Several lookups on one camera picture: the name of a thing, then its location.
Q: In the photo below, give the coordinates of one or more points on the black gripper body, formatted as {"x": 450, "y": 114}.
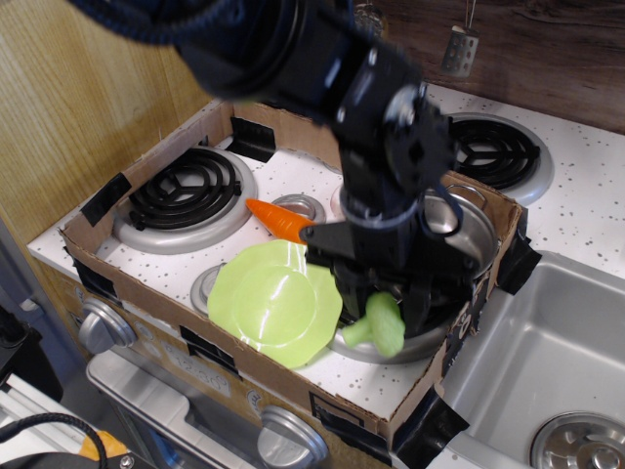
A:
{"x": 419, "y": 244}

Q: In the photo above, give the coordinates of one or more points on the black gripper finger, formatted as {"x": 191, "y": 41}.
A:
{"x": 416, "y": 304}
{"x": 355, "y": 284}

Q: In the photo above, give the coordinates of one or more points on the light green toy broccoli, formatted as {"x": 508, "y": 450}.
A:
{"x": 382, "y": 325}

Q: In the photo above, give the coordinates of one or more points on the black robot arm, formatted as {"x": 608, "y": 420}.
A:
{"x": 310, "y": 58}

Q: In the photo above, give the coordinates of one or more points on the stainless steel pan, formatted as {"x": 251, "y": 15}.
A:
{"x": 464, "y": 229}

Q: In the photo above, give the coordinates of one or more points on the front right stove burner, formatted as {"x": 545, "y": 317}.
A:
{"x": 415, "y": 348}

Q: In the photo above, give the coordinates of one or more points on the stove burner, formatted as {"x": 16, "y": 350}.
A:
{"x": 502, "y": 154}
{"x": 415, "y": 348}
{"x": 194, "y": 203}

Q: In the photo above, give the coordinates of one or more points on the light green plastic plate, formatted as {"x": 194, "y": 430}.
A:
{"x": 272, "y": 299}

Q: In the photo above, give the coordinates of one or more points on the small centre silver disc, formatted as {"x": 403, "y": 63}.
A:
{"x": 303, "y": 205}

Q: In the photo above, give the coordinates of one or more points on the small silver disc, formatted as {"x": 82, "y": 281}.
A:
{"x": 202, "y": 287}
{"x": 303, "y": 205}

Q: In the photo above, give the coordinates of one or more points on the orange toy carrot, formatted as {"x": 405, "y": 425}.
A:
{"x": 279, "y": 221}

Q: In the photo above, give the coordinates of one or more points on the back right stove burner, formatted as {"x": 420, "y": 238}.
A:
{"x": 502, "y": 154}

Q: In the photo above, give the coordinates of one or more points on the stainless steel sink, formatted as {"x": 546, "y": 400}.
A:
{"x": 554, "y": 347}

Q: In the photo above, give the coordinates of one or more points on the small front silver disc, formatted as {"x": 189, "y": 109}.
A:
{"x": 202, "y": 287}

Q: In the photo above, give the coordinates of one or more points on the right silver stove knob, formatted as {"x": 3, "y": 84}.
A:
{"x": 286, "y": 441}

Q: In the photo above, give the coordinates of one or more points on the silver stove knob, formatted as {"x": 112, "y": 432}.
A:
{"x": 103, "y": 328}
{"x": 286, "y": 441}

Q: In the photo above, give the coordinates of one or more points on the front left stove burner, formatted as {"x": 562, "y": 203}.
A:
{"x": 194, "y": 203}

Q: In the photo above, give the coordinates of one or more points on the hanging metal grater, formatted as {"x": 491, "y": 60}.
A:
{"x": 462, "y": 46}

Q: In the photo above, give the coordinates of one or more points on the hanging metal strainer ladle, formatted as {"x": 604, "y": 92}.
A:
{"x": 369, "y": 17}

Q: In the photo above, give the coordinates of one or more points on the metal sink drain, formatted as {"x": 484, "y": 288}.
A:
{"x": 578, "y": 440}

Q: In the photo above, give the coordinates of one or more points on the silver oven door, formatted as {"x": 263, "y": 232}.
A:
{"x": 177, "y": 425}

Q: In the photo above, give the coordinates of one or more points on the brown cardboard fence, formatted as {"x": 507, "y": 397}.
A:
{"x": 374, "y": 415}

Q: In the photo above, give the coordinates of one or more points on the left silver stove knob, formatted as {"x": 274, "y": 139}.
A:
{"x": 103, "y": 328}

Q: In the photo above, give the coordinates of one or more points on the orange object bottom left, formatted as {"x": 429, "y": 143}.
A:
{"x": 112, "y": 446}

